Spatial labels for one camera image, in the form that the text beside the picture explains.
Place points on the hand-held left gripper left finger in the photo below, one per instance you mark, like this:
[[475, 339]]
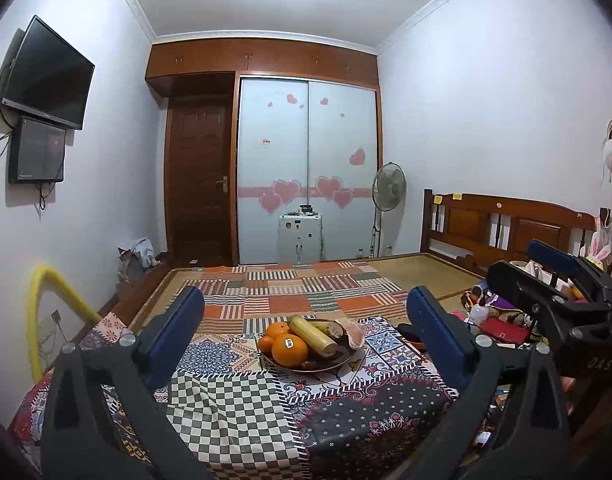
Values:
[[173, 330]]

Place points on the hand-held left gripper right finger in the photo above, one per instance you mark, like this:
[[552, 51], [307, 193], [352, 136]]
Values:
[[435, 340]]

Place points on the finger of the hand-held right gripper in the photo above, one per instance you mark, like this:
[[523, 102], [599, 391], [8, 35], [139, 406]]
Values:
[[520, 285], [553, 255]]

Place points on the small tangerine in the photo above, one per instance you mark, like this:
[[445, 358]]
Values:
[[265, 344]]

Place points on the brown round plate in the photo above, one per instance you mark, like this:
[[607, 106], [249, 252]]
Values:
[[336, 362]]

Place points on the large smooth orange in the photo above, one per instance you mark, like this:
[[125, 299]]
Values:
[[277, 330]]

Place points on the orange with sticker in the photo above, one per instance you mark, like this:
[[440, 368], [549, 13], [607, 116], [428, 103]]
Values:
[[289, 351]]

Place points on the yellow banana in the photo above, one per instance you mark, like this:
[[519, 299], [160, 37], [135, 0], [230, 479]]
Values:
[[313, 335]]

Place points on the black and orange case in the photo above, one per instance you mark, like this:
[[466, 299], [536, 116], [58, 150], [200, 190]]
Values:
[[410, 335]]

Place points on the pink bunny ears toy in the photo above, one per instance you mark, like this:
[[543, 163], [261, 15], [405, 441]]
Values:
[[598, 255]]

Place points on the white pink bottle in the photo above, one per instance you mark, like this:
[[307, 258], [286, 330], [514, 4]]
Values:
[[478, 314]]

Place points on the red box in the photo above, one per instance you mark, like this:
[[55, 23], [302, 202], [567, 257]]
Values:
[[500, 331]]

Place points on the woven straw bed mat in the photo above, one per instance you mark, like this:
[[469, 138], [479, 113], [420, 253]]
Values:
[[430, 272]]

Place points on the pile of clothes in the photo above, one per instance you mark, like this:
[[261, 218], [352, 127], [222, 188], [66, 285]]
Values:
[[138, 255]]

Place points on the colourful patterned quilt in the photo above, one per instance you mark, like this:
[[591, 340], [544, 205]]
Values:
[[226, 410]]

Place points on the striped patchwork blanket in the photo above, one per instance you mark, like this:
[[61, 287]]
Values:
[[286, 290]]

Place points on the yellow foam tube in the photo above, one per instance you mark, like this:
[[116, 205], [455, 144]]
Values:
[[36, 320]]

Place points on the white small cabinet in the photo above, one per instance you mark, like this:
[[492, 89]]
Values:
[[300, 240]]

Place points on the brown wooden door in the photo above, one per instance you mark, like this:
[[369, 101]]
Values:
[[198, 175]]

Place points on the white standing fan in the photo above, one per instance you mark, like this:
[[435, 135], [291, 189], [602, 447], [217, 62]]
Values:
[[388, 185]]

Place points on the wardrobe with heart stickers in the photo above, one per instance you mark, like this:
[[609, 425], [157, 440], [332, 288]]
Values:
[[273, 150]]

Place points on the small black monitor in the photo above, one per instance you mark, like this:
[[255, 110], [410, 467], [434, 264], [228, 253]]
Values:
[[38, 150]]

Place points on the black flat television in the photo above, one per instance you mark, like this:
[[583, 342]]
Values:
[[48, 72]]

